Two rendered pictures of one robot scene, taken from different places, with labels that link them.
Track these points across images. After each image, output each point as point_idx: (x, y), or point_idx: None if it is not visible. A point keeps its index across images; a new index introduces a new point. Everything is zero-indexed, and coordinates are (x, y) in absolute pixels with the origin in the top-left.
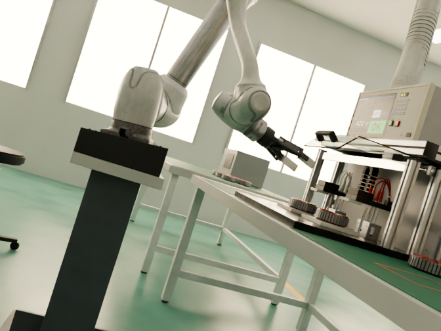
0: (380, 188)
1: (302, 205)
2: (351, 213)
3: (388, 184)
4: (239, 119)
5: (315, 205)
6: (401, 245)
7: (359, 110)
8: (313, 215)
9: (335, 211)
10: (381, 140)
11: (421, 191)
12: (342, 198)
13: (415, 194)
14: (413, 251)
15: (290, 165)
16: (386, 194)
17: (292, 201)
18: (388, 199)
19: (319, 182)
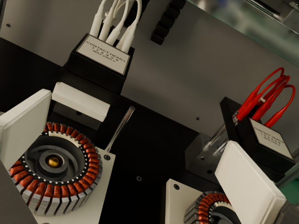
0: (286, 109)
1: (86, 198)
2: (76, 44)
3: (287, 87)
4: None
5: (91, 144)
6: (223, 138)
7: None
8: (107, 185)
9: (109, 108)
10: None
11: (296, 71)
12: None
13: (278, 71)
14: (284, 186)
15: (31, 134)
16: (200, 40)
17: (46, 206)
18: (260, 105)
19: (84, 68)
